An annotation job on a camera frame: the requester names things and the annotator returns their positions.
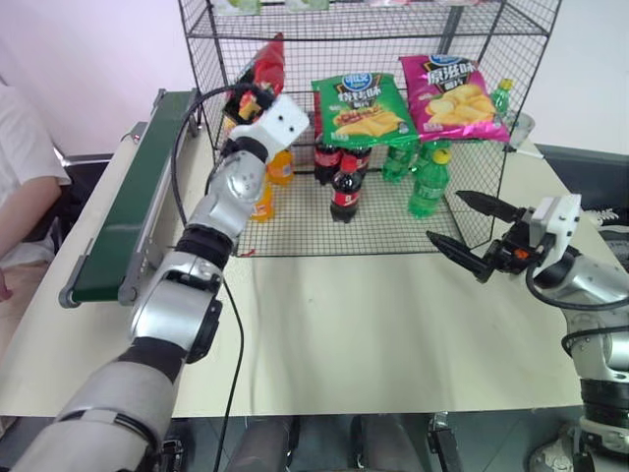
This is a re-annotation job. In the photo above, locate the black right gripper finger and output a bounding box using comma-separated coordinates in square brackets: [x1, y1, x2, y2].
[426, 230, 493, 285]
[455, 190, 517, 223]

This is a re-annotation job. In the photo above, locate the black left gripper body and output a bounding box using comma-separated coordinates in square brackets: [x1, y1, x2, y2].
[247, 83, 278, 112]

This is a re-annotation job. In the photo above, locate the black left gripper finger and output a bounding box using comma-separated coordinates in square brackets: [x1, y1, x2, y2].
[223, 85, 248, 122]

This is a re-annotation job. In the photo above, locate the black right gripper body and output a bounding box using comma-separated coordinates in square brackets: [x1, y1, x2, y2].
[483, 206, 547, 285]

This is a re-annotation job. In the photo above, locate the red chip bag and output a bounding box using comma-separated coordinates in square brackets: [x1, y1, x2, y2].
[223, 31, 287, 124]

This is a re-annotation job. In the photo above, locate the green conveyor belt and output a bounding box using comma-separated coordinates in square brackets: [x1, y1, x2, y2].
[58, 88, 205, 309]

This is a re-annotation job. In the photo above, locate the green soda bottle yellow cap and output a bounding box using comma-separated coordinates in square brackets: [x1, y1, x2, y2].
[407, 147, 453, 220]

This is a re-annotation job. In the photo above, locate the orange soda bottle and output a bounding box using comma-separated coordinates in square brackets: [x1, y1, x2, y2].
[249, 178, 276, 223]
[267, 146, 297, 188]

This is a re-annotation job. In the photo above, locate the clear plastic cup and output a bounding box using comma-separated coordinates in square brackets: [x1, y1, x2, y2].
[504, 110, 538, 149]

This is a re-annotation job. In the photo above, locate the cola bottle red label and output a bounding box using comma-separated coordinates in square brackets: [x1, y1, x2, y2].
[343, 144, 373, 179]
[313, 133, 345, 187]
[328, 156, 368, 226]

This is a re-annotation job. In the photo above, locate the green white snack package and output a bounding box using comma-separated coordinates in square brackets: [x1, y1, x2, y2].
[214, 0, 265, 16]

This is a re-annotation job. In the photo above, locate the green chip bag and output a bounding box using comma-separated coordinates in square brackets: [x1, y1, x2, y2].
[311, 72, 420, 148]

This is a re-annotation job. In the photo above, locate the black white sneaker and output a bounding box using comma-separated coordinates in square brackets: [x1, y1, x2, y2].
[591, 206, 629, 272]

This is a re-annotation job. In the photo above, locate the small green soda bottle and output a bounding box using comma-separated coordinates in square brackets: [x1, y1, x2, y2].
[489, 78, 516, 120]

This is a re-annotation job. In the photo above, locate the pink chip bag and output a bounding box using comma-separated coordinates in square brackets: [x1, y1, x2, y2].
[398, 53, 513, 145]

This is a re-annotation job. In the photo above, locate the black side table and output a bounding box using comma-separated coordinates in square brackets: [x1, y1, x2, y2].
[533, 142, 629, 213]

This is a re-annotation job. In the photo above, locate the black chair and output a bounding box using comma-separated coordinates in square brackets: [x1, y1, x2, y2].
[22, 152, 115, 245]

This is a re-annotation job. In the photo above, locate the person in white shirt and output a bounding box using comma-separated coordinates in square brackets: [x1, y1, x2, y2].
[0, 73, 74, 302]

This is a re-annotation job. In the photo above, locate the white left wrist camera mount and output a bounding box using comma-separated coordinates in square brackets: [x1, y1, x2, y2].
[229, 94, 311, 154]

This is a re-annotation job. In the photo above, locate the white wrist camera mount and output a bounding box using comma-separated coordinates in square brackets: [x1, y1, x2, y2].
[528, 194, 582, 269]
[229, 94, 311, 154]

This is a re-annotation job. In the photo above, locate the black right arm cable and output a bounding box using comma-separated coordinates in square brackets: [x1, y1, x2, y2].
[524, 234, 584, 302]

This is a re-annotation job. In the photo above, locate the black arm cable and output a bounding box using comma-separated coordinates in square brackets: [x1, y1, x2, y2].
[524, 234, 584, 302]
[171, 83, 247, 472]

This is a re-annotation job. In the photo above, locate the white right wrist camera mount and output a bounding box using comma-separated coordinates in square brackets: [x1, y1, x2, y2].
[528, 194, 582, 269]

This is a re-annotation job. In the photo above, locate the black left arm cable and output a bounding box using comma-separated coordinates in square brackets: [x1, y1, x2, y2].
[171, 83, 247, 472]

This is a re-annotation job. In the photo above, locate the black wire grid rack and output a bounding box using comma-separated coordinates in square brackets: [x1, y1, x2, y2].
[176, 0, 564, 260]

